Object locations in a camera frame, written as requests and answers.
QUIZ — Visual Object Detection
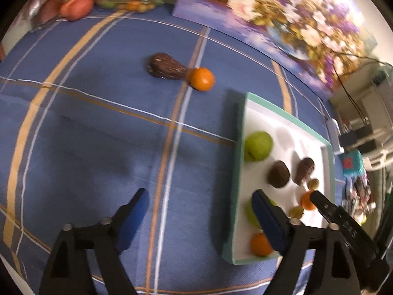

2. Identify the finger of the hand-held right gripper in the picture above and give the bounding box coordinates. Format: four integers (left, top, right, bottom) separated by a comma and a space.
309, 191, 388, 265

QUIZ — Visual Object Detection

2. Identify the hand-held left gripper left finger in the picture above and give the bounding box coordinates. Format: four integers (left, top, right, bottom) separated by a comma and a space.
38, 188, 150, 295

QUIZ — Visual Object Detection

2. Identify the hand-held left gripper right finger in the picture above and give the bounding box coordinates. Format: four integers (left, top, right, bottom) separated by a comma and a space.
250, 190, 361, 295

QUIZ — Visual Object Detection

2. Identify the small green lime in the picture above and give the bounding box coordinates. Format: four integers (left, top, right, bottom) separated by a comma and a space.
245, 199, 277, 231

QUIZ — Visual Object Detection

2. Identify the orange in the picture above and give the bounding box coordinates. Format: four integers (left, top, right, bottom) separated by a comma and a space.
188, 68, 215, 92
300, 191, 320, 211
250, 233, 276, 258

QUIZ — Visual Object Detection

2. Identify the round brown fruit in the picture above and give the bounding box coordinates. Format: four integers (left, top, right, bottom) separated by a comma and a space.
268, 160, 290, 189

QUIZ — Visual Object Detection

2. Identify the brown pear-shaped avocado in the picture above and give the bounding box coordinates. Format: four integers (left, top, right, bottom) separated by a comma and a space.
145, 53, 188, 81
295, 157, 315, 185

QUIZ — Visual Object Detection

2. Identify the green apple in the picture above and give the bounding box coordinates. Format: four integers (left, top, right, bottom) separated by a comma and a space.
244, 131, 273, 162

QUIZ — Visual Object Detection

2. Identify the white tray with green rim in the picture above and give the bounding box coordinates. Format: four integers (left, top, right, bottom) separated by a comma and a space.
222, 91, 336, 265

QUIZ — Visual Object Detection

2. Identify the plastic bag of small fruits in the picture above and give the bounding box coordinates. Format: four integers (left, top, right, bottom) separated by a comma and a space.
96, 0, 165, 13

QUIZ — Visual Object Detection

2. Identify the teal box with red label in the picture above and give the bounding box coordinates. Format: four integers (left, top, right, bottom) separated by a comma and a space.
339, 150, 365, 178

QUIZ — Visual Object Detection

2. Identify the white power strip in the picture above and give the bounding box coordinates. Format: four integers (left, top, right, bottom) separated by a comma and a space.
325, 118, 346, 156

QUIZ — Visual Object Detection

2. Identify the black charger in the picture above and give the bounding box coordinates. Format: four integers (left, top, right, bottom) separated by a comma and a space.
339, 129, 359, 148

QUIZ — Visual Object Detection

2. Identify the white shelf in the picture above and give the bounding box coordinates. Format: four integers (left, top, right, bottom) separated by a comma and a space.
330, 83, 393, 173

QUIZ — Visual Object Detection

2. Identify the blue plaid tablecloth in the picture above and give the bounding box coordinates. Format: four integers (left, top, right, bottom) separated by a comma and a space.
0, 3, 349, 295

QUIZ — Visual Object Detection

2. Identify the floral painting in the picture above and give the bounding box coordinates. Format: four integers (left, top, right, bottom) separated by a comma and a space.
172, 0, 378, 99

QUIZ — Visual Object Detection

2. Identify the red apple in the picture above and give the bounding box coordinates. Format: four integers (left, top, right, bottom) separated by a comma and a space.
60, 0, 94, 22

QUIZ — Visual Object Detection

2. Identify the black cable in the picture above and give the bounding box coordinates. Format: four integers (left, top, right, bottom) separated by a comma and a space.
333, 52, 393, 126

